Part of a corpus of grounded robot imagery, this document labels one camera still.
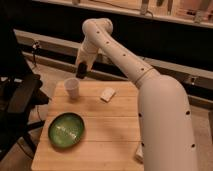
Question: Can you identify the white sponge block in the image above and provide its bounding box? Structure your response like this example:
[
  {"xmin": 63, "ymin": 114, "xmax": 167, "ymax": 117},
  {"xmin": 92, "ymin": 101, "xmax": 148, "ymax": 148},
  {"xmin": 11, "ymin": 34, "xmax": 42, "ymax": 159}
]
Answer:
[{"xmin": 100, "ymin": 87, "xmax": 116, "ymax": 102}]

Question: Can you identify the black chair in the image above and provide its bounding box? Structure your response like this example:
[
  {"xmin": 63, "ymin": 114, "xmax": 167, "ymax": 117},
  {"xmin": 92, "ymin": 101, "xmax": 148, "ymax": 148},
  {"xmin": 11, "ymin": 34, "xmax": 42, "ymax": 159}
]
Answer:
[{"xmin": 0, "ymin": 27, "xmax": 49, "ymax": 162}]

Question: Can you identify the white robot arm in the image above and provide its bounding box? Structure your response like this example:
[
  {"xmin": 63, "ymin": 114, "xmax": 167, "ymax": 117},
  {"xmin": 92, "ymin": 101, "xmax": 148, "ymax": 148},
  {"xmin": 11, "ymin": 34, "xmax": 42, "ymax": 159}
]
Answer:
[{"xmin": 76, "ymin": 18, "xmax": 198, "ymax": 171}]

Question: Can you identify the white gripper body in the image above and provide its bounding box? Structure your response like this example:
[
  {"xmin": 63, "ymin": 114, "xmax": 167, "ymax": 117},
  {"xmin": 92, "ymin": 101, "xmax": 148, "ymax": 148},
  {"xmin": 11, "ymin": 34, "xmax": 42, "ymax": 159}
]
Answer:
[{"xmin": 75, "ymin": 42, "xmax": 97, "ymax": 71}]

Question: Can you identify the green glass bowl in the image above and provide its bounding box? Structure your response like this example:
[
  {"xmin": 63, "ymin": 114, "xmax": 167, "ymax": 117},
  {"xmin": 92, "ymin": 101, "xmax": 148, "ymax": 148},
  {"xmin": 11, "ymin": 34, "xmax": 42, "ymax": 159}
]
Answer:
[{"xmin": 48, "ymin": 112, "xmax": 85, "ymax": 149}]

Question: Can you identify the wooden table board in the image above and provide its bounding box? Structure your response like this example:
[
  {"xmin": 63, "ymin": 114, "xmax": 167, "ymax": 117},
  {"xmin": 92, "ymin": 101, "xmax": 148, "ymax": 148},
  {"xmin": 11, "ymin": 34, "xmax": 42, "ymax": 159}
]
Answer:
[{"xmin": 31, "ymin": 81, "xmax": 144, "ymax": 171}]

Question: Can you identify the white object at table edge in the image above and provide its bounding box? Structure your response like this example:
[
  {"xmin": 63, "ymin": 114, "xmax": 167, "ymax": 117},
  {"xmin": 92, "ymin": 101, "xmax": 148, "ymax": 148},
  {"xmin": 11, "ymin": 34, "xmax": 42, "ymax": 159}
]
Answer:
[{"xmin": 135, "ymin": 143, "xmax": 143, "ymax": 163}]

